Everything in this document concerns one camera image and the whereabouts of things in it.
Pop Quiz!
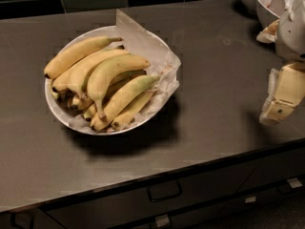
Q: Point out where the central curved yellow banana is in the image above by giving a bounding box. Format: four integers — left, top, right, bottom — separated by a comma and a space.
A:
87, 53, 151, 119

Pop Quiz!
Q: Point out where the bottom yellow banana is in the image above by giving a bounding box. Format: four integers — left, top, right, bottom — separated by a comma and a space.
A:
112, 90, 155, 131

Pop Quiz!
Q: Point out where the greenish lower yellow banana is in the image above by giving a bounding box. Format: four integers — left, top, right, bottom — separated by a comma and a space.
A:
91, 75, 159, 132

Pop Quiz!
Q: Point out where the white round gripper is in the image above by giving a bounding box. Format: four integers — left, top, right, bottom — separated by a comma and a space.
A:
256, 0, 305, 125

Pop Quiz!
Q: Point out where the white drawer label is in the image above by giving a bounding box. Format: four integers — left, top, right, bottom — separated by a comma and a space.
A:
155, 215, 172, 229
287, 177, 303, 189
245, 197, 256, 204

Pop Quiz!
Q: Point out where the white drawer label right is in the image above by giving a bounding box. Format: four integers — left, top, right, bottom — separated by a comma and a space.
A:
287, 177, 303, 189

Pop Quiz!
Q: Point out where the white paper liner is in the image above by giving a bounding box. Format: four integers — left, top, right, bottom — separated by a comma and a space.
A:
65, 10, 181, 133

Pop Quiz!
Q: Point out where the white drawer label middle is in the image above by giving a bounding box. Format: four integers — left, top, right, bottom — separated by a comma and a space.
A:
245, 197, 256, 204

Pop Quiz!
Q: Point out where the white drawer label lower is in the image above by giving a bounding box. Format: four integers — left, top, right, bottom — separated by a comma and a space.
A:
155, 215, 172, 229

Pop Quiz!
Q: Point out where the black drawer handle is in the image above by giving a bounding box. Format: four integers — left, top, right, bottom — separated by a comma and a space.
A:
147, 180, 182, 202

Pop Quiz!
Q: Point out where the top yellow banana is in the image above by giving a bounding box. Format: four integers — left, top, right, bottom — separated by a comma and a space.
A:
44, 36, 122, 79

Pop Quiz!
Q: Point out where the white bowl right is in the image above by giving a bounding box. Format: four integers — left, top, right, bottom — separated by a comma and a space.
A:
254, 0, 301, 29

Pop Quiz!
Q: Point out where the black handle lower left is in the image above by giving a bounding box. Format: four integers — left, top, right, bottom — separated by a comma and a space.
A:
10, 213, 34, 229

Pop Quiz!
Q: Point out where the small hidden yellow banana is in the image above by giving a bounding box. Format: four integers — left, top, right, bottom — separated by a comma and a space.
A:
67, 94, 92, 111

